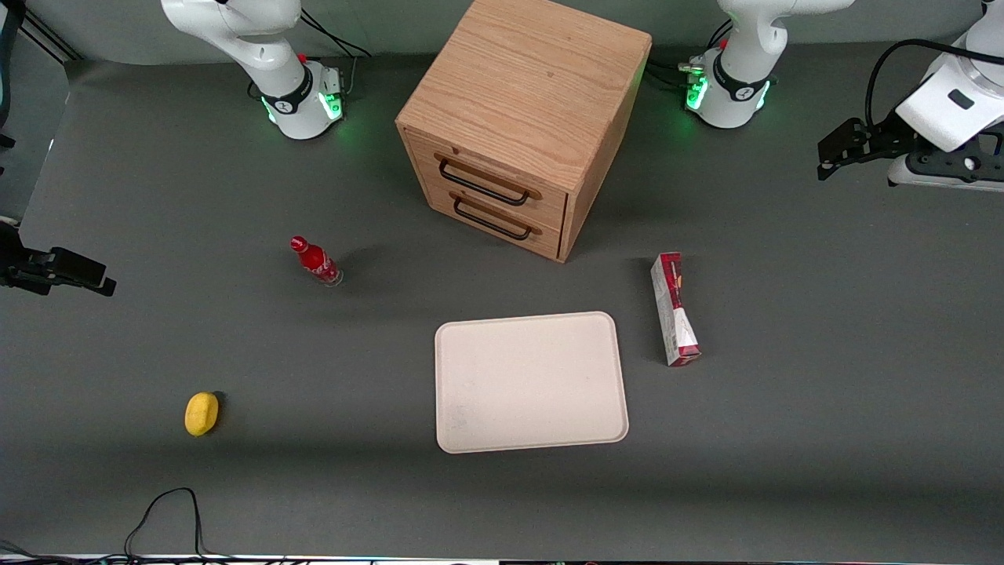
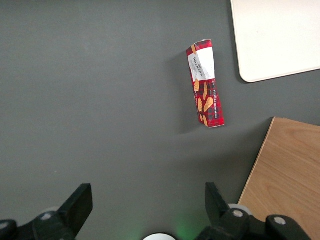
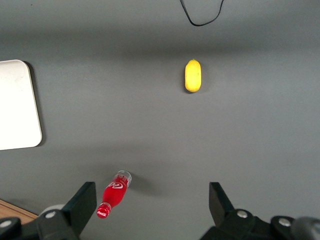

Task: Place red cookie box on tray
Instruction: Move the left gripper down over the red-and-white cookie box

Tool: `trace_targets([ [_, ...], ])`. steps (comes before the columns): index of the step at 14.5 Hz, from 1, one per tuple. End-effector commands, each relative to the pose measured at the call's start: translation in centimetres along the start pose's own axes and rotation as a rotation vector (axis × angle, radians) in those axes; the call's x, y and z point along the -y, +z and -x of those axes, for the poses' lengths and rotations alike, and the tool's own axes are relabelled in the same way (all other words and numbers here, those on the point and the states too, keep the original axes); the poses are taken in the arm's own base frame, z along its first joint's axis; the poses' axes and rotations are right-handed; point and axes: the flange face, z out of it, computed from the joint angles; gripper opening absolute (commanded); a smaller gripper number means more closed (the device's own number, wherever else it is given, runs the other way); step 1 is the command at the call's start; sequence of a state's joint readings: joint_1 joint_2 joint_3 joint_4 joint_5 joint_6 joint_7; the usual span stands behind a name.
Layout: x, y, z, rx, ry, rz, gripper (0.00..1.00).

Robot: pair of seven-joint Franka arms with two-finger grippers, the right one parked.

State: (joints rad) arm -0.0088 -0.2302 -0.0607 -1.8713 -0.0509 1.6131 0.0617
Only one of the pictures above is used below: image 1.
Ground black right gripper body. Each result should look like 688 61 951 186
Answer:
0 223 54 297

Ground red cookie box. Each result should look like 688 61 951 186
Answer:
650 252 703 368

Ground beige rectangular tray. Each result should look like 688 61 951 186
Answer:
434 311 631 455

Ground yellow lemon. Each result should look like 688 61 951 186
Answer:
184 392 220 437

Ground black stand pole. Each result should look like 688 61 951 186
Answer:
0 0 28 151

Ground red cola bottle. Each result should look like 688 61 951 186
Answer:
289 235 344 288

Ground wooden drawer cabinet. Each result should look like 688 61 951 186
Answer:
395 0 653 264

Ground wooden drawer front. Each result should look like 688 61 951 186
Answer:
402 126 569 231
424 177 562 261

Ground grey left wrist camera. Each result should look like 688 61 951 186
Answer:
887 149 1004 194

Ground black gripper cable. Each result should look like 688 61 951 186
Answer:
865 38 973 126

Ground black left arm base cables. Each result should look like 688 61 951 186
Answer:
647 20 734 91

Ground black arm base cables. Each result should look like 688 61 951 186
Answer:
298 8 373 95
647 20 734 91

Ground black looped table cable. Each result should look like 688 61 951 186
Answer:
0 487 291 565

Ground black right arm base cables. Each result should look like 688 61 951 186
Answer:
298 8 373 95

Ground black metal drawer handle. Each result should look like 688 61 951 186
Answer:
453 196 534 242
437 157 533 208

